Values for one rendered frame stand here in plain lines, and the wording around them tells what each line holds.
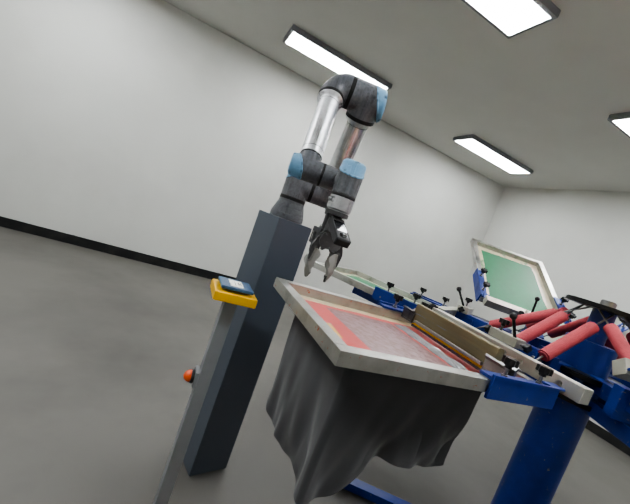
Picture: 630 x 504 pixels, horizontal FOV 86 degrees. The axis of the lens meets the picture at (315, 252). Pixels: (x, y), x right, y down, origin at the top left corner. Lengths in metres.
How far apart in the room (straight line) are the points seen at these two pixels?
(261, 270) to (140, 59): 3.81
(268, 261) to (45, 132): 3.85
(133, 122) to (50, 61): 0.93
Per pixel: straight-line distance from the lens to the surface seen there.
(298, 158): 1.08
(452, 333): 1.35
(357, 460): 1.09
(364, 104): 1.34
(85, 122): 4.85
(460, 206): 6.49
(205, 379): 1.18
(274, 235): 1.40
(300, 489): 1.08
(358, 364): 0.81
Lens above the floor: 1.23
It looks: 5 degrees down
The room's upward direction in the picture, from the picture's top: 20 degrees clockwise
